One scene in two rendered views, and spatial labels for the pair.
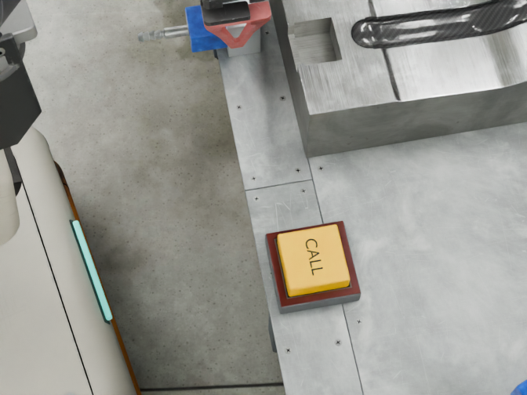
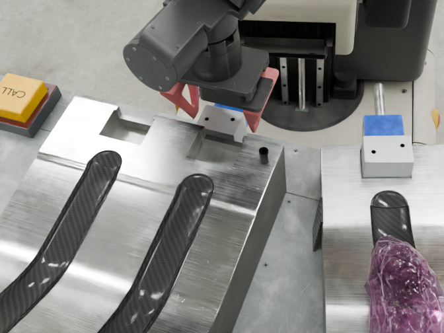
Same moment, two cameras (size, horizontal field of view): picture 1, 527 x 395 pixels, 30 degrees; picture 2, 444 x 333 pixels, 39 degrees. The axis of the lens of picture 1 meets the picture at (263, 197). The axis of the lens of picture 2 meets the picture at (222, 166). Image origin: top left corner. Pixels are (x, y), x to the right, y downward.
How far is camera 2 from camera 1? 1.06 m
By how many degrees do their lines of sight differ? 56
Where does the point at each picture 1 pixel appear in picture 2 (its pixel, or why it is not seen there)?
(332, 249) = (8, 103)
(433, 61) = (47, 198)
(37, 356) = not seen: hidden behind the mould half
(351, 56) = (95, 141)
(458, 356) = not seen: outside the picture
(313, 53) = (136, 140)
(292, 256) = (23, 82)
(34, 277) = not seen: hidden behind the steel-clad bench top
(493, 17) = (47, 275)
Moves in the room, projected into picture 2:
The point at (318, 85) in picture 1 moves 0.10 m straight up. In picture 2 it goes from (91, 110) to (64, 47)
